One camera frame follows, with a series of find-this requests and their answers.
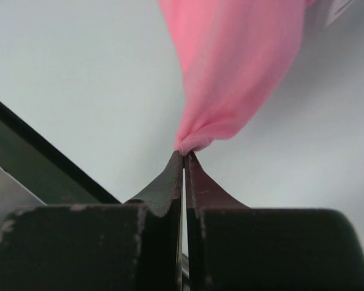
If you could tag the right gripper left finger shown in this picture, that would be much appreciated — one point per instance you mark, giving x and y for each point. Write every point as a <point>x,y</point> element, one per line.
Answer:
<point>131,246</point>

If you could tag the pink t shirt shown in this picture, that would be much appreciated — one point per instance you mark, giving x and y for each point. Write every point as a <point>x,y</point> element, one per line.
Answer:
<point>233,55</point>

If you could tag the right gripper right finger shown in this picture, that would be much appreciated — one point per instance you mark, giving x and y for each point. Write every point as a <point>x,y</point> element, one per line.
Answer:
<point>235,247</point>

